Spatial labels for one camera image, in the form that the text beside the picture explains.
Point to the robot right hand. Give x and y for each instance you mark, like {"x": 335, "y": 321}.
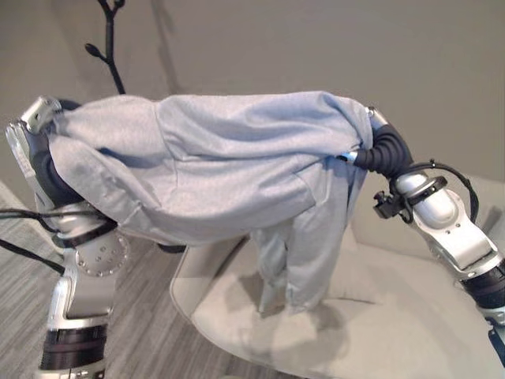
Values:
{"x": 388, "y": 148}

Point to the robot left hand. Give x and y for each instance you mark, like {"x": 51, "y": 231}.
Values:
{"x": 39, "y": 158}

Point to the light grey sweatshirt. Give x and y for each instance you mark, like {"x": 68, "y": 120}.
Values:
{"x": 213, "y": 166}

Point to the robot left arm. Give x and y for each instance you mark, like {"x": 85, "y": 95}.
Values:
{"x": 84, "y": 284}

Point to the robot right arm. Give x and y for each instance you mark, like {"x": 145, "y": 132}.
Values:
{"x": 453, "y": 237}

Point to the black branch-shaped clothes rack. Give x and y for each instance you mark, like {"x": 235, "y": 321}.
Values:
{"x": 109, "y": 51}

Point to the beige sofa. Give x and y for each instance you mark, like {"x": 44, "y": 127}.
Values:
{"x": 355, "y": 308}

